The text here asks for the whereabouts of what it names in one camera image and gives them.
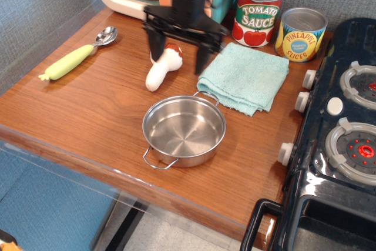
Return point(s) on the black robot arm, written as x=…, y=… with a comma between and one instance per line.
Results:
x=184, y=20

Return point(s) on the plush white brown mushroom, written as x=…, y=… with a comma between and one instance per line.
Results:
x=170, y=60

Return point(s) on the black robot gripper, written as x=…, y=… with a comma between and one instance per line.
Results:
x=186, y=21

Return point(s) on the orange object bottom left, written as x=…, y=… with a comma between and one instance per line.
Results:
x=8, y=242

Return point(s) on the steel pan with handles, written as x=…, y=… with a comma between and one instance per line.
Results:
x=183, y=131

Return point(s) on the black toy stove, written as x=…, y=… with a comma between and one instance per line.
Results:
x=329, y=190

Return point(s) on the folded teal cloth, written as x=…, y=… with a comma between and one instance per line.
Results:
x=244, y=79

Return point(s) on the pineapple slices can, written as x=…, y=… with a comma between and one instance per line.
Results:
x=300, y=34

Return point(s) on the tomato sauce can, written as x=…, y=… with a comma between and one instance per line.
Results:
x=254, y=21

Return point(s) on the spoon with green handle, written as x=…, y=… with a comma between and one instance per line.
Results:
x=70, y=61

